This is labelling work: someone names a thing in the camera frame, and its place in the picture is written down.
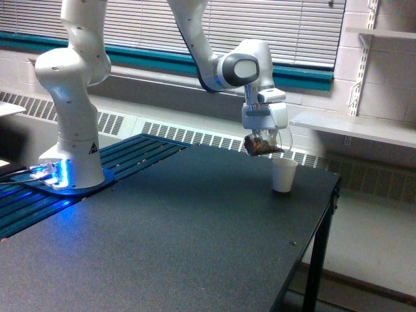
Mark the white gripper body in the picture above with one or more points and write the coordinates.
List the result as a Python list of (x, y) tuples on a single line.
[(268, 116)]

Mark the gripper finger behind cup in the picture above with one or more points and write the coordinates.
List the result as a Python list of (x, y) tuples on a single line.
[(263, 133)]

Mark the clear cup with brown contents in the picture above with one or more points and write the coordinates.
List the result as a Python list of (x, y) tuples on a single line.
[(280, 141)]

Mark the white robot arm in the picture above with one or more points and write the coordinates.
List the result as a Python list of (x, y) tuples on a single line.
[(74, 162)]

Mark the teal window sill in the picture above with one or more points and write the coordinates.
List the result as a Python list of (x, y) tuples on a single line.
[(183, 63)]

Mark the white paper cup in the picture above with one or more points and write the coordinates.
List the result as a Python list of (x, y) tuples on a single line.
[(283, 172)]

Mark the white window blinds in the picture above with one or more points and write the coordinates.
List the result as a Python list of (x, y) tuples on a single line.
[(297, 32)]

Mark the white baseboard radiator cover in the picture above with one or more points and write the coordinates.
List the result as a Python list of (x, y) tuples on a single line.
[(369, 178)]

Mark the black table leg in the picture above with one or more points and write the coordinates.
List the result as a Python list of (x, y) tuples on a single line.
[(319, 252)]

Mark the white board at left edge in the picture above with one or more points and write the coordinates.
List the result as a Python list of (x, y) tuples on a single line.
[(7, 109)]

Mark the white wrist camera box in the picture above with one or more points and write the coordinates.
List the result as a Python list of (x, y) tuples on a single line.
[(271, 95)]

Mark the white slotted shelf rail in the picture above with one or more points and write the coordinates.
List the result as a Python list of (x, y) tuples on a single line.
[(365, 38)]

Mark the lower white wall shelf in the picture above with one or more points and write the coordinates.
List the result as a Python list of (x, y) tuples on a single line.
[(385, 131)]

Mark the white wall shelf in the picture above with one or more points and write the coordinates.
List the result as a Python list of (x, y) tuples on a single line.
[(385, 131), (380, 32)]

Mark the upper white wall shelf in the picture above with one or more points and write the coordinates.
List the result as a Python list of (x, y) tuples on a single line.
[(380, 32)]

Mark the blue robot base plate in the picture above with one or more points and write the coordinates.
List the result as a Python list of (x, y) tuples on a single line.
[(75, 192)]

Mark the blue slotted aluminium rail bed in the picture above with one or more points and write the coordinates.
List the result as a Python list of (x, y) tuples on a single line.
[(23, 206)]

